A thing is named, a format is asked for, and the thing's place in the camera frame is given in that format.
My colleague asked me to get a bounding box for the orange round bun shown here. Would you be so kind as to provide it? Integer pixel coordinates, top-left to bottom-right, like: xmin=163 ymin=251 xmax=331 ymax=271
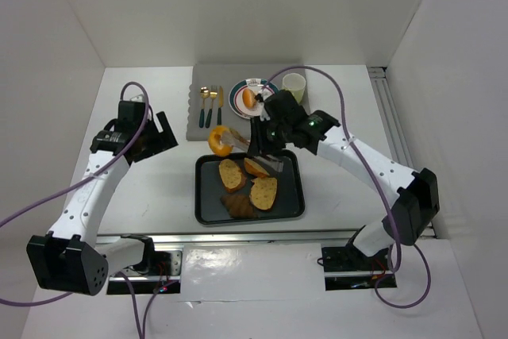
xmin=242 ymin=88 xmax=257 ymax=110

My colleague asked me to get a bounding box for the orange glazed donut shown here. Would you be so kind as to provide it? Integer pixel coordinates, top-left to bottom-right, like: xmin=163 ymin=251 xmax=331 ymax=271
xmin=208 ymin=125 xmax=233 ymax=157

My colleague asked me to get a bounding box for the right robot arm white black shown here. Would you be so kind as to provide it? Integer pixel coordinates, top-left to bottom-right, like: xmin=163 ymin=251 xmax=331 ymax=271
xmin=248 ymin=110 xmax=440 ymax=257

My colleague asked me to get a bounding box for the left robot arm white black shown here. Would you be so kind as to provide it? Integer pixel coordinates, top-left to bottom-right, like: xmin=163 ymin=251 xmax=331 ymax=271
xmin=26 ymin=101 xmax=178 ymax=295

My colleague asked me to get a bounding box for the bread slice upper wedge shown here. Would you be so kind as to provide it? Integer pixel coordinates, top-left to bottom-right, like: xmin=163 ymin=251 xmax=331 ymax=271
xmin=244 ymin=158 xmax=270 ymax=178

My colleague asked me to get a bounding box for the bread slice left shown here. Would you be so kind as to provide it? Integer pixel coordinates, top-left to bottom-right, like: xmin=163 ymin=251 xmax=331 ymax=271
xmin=218 ymin=159 xmax=247 ymax=193

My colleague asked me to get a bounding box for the bread slice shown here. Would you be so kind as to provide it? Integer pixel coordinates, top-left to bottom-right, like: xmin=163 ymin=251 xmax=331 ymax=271
xmin=218 ymin=159 xmax=247 ymax=193
xmin=249 ymin=177 xmax=278 ymax=211

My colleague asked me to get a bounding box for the bread slice lower right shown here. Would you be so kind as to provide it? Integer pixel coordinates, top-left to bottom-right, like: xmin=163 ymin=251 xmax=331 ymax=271
xmin=249 ymin=177 xmax=278 ymax=211

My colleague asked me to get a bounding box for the white plate green red rim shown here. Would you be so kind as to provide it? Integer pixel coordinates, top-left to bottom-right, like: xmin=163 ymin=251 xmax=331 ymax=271
xmin=228 ymin=78 xmax=279 ymax=119

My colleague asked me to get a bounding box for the light green mug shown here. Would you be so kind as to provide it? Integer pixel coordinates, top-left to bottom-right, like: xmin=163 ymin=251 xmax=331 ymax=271
xmin=282 ymin=73 xmax=306 ymax=104

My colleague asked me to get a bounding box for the black baking tray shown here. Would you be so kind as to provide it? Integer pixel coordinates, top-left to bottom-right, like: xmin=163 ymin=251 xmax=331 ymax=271
xmin=194 ymin=149 xmax=305 ymax=226

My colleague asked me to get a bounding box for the brown chocolate croissant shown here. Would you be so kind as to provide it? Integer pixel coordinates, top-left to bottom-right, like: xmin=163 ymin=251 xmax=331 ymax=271
xmin=220 ymin=194 xmax=258 ymax=219

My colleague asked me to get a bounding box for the grey cloth placemat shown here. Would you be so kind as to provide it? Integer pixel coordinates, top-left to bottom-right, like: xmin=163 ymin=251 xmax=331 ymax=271
xmin=186 ymin=64 xmax=288 ymax=141

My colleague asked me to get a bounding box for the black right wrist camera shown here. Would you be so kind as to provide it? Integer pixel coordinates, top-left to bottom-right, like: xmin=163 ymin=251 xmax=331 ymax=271
xmin=264 ymin=91 xmax=308 ymax=125

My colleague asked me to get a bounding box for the gold knife green handle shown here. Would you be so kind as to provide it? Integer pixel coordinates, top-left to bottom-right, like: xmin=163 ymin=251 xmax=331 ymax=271
xmin=217 ymin=87 xmax=224 ymax=125

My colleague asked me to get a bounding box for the gold spoon green handle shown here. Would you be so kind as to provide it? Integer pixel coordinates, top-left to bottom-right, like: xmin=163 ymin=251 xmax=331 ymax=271
xmin=198 ymin=87 xmax=210 ymax=128

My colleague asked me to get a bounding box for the aluminium rail front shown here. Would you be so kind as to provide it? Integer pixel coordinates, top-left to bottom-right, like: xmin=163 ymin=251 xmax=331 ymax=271
xmin=94 ymin=229 xmax=398 ymax=247

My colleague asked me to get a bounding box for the aluminium rail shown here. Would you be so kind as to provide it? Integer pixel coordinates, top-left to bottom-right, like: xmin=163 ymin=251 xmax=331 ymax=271
xmin=367 ymin=65 xmax=437 ymax=240
xmin=94 ymin=229 xmax=398 ymax=247

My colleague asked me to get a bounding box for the aluminium rail right side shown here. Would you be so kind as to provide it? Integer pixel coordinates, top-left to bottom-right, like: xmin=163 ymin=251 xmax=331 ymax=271
xmin=367 ymin=65 xmax=437 ymax=240

